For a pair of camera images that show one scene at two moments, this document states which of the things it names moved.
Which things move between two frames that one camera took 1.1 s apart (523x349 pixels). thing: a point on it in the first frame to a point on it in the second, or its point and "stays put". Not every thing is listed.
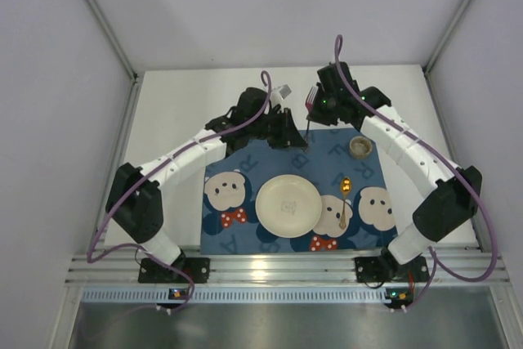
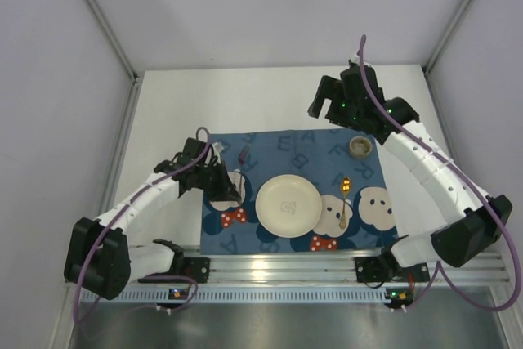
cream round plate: x=288 y=206 stays put
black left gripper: x=282 y=130 to x=221 y=181
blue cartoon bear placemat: x=356 y=214 stays put
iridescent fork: x=309 y=104 to x=243 y=154
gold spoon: x=346 y=189 stays put
